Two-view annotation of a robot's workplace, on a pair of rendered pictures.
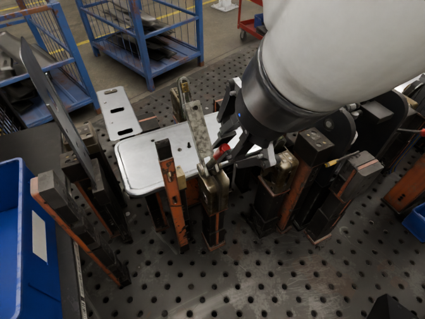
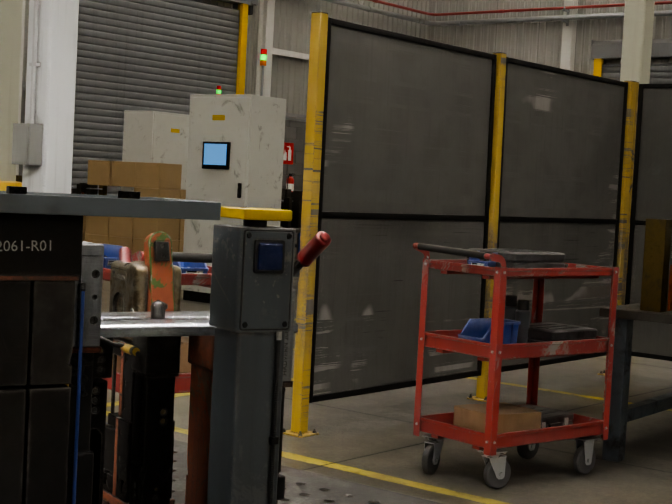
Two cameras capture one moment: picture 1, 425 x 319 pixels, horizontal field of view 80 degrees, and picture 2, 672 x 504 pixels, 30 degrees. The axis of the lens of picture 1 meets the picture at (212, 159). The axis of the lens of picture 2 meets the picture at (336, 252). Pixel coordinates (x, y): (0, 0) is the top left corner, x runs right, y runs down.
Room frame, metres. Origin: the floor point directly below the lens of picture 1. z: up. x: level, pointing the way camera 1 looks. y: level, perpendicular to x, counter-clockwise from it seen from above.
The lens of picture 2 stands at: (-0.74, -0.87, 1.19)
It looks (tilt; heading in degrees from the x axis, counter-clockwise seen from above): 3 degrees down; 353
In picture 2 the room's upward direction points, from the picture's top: 3 degrees clockwise
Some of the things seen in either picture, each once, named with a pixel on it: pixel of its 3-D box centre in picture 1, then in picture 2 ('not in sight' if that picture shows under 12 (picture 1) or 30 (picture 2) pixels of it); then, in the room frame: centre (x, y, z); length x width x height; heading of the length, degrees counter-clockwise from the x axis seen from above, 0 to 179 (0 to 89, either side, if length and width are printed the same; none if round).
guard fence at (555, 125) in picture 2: not in sight; (492, 227); (6.33, -2.59, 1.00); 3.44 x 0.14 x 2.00; 135
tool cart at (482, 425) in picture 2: not in sight; (511, 360); (4.44, -2.24, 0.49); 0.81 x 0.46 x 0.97; 123
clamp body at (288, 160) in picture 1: (270, 197); not in sight; (0.42, -0.17, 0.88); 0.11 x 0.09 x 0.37; 26
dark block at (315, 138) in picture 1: (294, 189); not in sight; (0.43, -0.24, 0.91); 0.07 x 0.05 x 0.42; 26
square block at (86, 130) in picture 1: (98, 172); not in sight; (0.51, 0.37, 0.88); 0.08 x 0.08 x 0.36; 26
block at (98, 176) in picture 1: (111, 204); not in sight; (0.41, 0.31, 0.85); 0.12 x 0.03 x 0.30; 26
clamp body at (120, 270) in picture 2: not in sight; (138, 384); (1.14, -0.80, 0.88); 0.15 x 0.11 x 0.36; 26
